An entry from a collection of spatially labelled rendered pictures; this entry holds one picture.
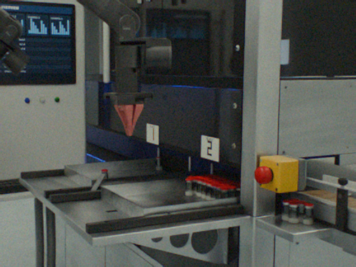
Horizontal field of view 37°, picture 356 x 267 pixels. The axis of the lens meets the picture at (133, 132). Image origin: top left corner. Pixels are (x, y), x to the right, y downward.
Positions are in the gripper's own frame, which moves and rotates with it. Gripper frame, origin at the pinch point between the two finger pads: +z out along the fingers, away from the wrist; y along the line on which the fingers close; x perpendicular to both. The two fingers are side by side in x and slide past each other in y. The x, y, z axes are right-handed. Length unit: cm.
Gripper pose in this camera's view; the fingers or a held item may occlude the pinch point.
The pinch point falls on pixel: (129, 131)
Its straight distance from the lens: 122.1
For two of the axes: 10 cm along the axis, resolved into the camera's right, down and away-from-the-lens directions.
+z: 0.2, 9.9, 1.1
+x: -4.1, -0.9, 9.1
